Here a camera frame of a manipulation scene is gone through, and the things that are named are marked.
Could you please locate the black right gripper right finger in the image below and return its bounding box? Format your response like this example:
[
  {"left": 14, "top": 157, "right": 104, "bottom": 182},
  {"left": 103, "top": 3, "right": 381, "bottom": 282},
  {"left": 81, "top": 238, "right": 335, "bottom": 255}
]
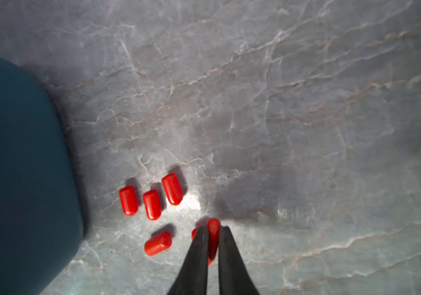
[{"left": 218, "top": 226, "right": 259, "bottom": 295}]

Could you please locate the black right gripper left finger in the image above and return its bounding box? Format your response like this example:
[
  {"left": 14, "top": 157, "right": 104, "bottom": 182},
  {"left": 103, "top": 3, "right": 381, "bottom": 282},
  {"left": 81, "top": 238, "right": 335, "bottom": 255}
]
[{"left": 168, "top": 227, "right": 209, "bottom": 295}]

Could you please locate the red sleeve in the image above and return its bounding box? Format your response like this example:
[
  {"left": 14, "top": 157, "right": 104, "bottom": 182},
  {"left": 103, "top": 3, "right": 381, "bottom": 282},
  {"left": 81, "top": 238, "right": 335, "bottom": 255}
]
[
  {"left": 119, "top": 186, "right": 139, "bottom": 216},
  {"left": 144, "top": 232, "right": 172, "bottom": 256},
  {"left": 192, "top": 218, "right": 221, "bottom": 266},
  {"left": 143, "top": 190, "right": 162, "bottom": 221},
  {"left": 162, "top": 173, "right": 184, "bottom": 206}
]

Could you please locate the teal plastic storage box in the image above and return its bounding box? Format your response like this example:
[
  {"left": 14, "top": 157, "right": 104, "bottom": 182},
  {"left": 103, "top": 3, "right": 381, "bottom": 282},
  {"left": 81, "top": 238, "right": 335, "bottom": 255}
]
[{"left": 0, "top": 58, "right": 84, "bottom": 295}]

